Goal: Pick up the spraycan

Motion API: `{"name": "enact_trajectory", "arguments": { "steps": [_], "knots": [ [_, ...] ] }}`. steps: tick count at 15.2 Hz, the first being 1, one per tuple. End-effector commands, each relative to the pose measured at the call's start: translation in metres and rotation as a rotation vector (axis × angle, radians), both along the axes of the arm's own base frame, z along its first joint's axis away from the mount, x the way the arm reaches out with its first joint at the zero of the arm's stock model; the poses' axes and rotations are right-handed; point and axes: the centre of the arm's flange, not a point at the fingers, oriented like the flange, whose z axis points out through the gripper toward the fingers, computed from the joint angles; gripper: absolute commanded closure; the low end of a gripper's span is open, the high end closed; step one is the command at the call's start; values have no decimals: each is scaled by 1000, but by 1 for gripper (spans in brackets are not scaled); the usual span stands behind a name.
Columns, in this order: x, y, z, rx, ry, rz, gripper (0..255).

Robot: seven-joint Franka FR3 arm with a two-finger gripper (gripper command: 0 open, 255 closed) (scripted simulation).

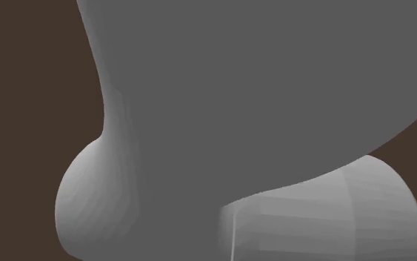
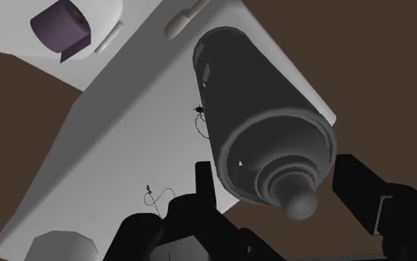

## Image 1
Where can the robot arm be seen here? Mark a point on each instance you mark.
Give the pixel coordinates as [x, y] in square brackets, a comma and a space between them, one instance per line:
[251, 90]

